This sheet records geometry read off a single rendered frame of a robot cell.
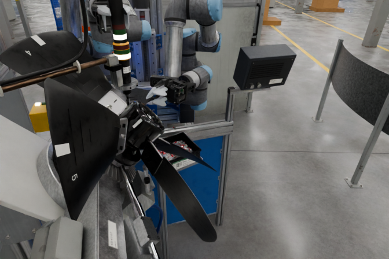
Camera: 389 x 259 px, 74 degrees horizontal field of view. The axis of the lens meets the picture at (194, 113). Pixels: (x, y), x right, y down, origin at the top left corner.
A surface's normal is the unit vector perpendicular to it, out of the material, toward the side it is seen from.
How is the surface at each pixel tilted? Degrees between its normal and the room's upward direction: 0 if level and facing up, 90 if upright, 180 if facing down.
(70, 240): 50
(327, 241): 0
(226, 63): 90
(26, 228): 90
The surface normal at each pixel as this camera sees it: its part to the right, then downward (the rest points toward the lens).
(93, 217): -0.60, -0.58
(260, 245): 0.02, -0.87
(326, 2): 0.02, 0.50
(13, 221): 0.30, 0.47
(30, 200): 0.74, -0.66
